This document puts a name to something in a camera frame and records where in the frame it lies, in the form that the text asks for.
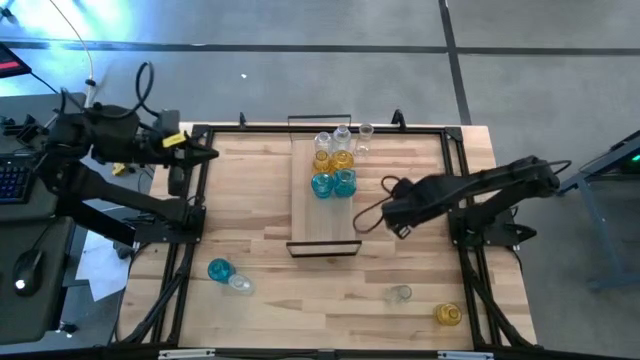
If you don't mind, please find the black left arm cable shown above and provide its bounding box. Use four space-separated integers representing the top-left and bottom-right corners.
58 60 156 121

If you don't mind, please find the tall clear glass vase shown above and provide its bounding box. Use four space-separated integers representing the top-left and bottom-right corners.
353 122 375 157

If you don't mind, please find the yellow floor cable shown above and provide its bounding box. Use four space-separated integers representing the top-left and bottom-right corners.
47 0 129 177

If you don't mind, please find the small clear glass vase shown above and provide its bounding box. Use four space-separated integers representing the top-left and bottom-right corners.
384 283 414 307
227 272 255 296

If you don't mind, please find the black desk clamp stand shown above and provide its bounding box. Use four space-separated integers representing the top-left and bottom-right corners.
0 113 56 146

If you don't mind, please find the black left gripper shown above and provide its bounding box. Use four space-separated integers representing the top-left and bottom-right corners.
137 110 220 169

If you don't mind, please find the blue grey metal cart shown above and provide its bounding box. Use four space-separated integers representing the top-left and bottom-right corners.
549 128 640 294

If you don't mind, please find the clear ribbed glass jar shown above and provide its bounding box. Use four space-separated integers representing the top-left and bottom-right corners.
313 130 334 154

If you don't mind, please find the white paper sheet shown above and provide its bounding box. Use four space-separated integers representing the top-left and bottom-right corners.
74 229 132 303

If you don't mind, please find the black device red display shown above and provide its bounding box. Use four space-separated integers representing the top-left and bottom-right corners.
0 42 32 80

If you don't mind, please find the wooden tray with metal handles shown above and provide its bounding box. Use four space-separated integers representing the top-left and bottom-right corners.
286 113 363 259

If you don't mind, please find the clear ribbed glass bottle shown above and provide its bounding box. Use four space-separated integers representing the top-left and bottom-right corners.
332 123 353 151

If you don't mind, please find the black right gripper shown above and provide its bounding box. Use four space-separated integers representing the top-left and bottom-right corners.
382 174 454 240

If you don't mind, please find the black desk beam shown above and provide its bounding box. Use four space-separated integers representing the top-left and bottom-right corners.
62 197 137 247

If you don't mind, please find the black computer mouse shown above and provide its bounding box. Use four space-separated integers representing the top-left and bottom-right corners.
12 248 45 299

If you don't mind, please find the silver corner bracket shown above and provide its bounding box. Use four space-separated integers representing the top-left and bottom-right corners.
437 350 495 360
158 348 216 360

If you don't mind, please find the teal embossed glass vase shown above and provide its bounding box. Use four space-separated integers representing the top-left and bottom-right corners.
207 257 236 284
333 168 358 198
310 171 335 200

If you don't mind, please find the black keyboard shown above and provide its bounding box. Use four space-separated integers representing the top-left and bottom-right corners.
0 152 44 205

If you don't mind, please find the dark grey desk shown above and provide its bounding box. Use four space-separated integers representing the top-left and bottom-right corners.
0 215 76 346
0 92 87 224

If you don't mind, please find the black aluminium table frame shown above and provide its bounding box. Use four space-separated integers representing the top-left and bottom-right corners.
107 122 539 351

